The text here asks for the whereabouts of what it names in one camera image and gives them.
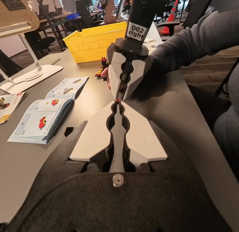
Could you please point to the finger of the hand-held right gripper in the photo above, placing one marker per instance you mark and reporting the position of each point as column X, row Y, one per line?
column 137, row 73
column 114, row 73

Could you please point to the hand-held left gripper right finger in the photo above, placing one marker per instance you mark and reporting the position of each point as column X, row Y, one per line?
column 145, row 140

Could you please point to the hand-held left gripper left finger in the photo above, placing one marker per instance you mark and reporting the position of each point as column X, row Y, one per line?
column 93, row 140

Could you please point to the long red yellow lego assembly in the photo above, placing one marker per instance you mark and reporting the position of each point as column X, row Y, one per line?
column 99, row 73

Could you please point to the lego instruction booklet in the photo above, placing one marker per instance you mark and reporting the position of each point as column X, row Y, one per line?
column 11, row 104
column 37, row 112

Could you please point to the black wedge lego piece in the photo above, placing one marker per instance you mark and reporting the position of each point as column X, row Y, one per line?
column 68, row 132

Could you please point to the closed lego instruction booklet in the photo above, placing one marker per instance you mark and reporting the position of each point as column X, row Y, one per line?
column 11, row 104

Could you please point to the person's right hand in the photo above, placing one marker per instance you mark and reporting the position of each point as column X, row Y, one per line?
column 105, row 73

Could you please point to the orange traffic cone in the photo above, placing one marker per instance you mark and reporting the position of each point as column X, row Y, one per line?
column 169, row 16

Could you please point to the black office chair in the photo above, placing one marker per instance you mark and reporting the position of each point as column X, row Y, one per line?
column 44, row 44
column 168, row 24

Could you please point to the yellow plastic bin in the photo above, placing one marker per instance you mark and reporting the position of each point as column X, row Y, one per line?
column 89, row 43

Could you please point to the person's leg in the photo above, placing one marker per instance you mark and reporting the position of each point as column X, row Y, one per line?
column 205, row 104

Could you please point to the person's torso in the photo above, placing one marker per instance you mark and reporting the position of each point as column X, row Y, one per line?
column 227, row 123

